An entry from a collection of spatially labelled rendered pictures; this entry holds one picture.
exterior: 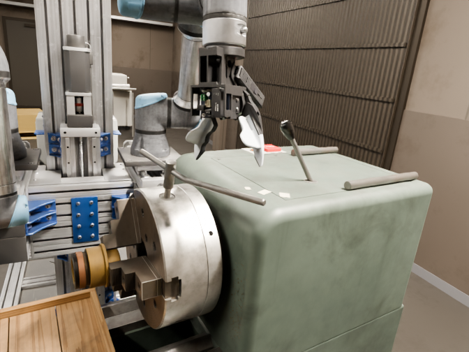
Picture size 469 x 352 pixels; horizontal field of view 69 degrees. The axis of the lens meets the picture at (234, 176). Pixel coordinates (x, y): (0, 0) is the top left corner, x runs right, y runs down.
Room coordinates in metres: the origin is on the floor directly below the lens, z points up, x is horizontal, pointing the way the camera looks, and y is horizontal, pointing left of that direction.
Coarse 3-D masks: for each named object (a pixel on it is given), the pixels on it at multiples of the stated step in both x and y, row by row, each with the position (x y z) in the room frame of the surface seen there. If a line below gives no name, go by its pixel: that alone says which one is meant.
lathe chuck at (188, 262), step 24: (144, 192) 0.69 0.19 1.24; (144, 216) 0.67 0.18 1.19; (168, 216) 0.64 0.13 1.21; (192, 216) 0.66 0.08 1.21; (144, 240) 0.67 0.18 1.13; (168, 240) 0.60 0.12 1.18; (192, 240) 0.62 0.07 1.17; (168, 264) 0.57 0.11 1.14; (192, 264) 0.60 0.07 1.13; (192, 288) 0.59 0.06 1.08; (144, 312) 0.67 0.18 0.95; (168, 312) 0.57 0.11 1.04; (192, 312) 0.61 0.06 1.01
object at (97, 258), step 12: (84, 252) 0.63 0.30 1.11; (96, 252) 0.63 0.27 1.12; (108, 252) 0.65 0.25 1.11; (72, 264) 0.64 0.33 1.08; (84, 264) 0.60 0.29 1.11; (96, 264) 0.61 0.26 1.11; (108, 264) 0.61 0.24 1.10; (72, 276) 0.63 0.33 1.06; (84, 276) 0.59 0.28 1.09; (96, 276) 0.60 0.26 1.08; (108, 276) 0.61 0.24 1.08
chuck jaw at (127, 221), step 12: (120, 204) 0.72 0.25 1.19; (132, 204) 0.73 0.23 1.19; (120, 216) 0.70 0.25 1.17; (132, 216) 0.72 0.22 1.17; (108, 228) 0.71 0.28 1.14; (120, 228) 0.69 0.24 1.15; (132, 228) 0.70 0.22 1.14; (108, 240) 0.66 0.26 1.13; (120, 240) 0.67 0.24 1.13; (132, 240) 0.69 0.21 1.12
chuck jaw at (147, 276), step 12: (120, 264) 0.62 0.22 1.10; (132, 264) 0.62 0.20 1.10; (144, 264) 0.63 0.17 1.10; (120, 276) 0.61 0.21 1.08; (132, 276) 0.59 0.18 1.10; (144, 276) 0.58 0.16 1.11; (156, 276) 0.58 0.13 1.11; (132, 288) 0.59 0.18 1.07; (144, 288) 0.56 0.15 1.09; (156, 288) 0.57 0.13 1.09; (168, 288) 0.57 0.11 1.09
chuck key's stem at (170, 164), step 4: (168, 160) 0.68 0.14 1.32; (172, 160) 0.68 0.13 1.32; (168, 164) 0.67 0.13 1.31; (172, 164) 0.67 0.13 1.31; (176, 164) 0.67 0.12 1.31; (168, 168) 0.67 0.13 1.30; (172, 168) 0.67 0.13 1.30; (168, 172) 0.67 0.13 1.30; (164, 176) 0.68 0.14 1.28; (168, 176) 0.67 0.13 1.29; (172, 176) 0.67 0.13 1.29; (164, 180) 0.68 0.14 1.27; (168, 180) 0.67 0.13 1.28; (172, 180) 0.67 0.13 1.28; (164, 184) 0.68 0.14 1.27; (168, 184) 0.67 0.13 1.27; (172, 184) 0.68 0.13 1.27; (164, 188) 0.68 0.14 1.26; (168, 188) 0.67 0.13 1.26; (172, 188) 0.68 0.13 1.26; (164, 192) 0.68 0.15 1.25; (168, 192) 0.68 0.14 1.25; (164, 196) 0.68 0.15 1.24; (168, 196) 0.68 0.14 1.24
